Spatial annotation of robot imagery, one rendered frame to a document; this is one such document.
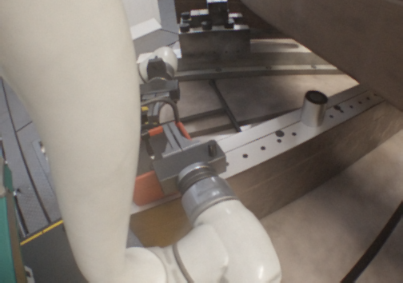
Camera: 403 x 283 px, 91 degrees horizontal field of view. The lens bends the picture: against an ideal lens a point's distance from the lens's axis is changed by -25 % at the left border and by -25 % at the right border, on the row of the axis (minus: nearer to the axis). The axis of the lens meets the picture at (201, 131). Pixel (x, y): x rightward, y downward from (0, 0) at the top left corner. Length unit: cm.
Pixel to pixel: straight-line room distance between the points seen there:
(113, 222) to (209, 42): 150
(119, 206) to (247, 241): 22
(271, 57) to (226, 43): 37
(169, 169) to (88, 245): 30
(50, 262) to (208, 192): 90
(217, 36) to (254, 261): 141
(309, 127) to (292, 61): 108
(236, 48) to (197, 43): 25
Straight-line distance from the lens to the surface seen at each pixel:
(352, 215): 115
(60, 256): 116
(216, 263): 36
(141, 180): 56
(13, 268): 70
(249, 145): 76
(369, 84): 78
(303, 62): 192
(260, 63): 182
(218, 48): 164
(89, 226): 18
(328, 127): 87
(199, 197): 41
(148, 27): 382
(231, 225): 37
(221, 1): 166
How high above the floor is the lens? 123
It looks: 43 degrees down
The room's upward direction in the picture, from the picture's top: 7 degrees counter-clockwise
